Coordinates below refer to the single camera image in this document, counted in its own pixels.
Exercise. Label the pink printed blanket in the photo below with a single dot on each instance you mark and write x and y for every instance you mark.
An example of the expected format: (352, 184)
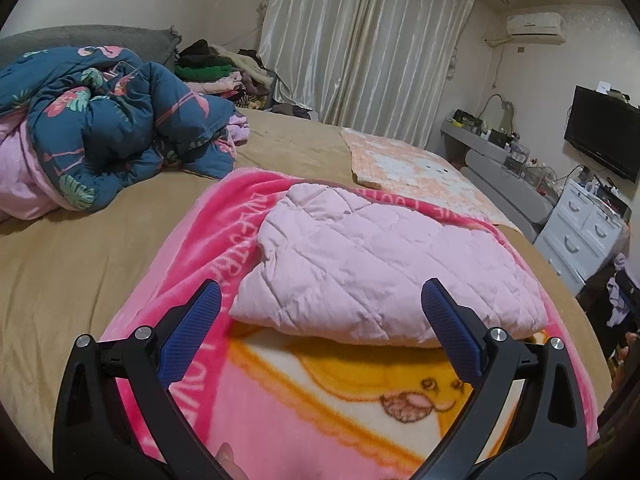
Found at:
(310, 420)

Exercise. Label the gooseneck desk lamp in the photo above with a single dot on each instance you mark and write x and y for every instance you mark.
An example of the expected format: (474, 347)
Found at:
(507, 109)

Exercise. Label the grey desk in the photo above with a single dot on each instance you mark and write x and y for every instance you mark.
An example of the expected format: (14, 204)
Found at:
(500, 180)

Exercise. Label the clutter of small bottles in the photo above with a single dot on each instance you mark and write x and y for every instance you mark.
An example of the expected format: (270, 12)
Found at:
(495, 136)

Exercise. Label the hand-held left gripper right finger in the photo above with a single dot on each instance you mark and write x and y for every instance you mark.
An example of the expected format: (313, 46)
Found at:
(452, 330)

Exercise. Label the white drawer dresser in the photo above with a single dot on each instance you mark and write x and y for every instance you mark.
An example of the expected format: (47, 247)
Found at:
(575, 230)

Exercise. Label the black flat television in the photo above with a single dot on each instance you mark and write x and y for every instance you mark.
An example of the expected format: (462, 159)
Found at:
(602, 130)

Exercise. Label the pink quilted jacket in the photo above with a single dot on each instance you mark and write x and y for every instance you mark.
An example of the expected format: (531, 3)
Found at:
(360, 260)

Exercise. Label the cream pleated curtain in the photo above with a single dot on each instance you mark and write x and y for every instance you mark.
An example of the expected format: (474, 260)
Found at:
(365, 35)

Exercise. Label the grey pillow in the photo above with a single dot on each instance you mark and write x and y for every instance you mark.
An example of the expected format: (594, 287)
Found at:
(100, 37)

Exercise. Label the white air conditioner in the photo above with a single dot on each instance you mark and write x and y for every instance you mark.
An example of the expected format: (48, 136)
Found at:
(536, 26)

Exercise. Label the orange white patterned blanket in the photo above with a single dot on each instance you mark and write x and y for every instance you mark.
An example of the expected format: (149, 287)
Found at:
(400, 165)

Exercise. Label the pile of folded clothes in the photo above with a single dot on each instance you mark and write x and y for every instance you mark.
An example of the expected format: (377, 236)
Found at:
(220, 72)

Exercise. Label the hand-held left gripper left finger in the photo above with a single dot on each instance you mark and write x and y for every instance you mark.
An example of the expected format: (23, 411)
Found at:
(192, 330)

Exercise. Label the dark clothes heap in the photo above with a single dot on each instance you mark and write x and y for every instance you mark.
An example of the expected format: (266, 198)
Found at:
(295, 111)

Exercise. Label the bed with tan sheet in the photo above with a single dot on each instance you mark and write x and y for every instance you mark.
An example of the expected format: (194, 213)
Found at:
(50, 285)

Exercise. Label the teal floral comforter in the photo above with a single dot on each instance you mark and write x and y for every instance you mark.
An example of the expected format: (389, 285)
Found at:
(125, 110)

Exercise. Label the small white box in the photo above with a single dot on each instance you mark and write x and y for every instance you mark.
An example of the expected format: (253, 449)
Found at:
(603, 87)

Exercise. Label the purple cloth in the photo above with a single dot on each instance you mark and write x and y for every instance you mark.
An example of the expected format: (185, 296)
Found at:
(617, 305)

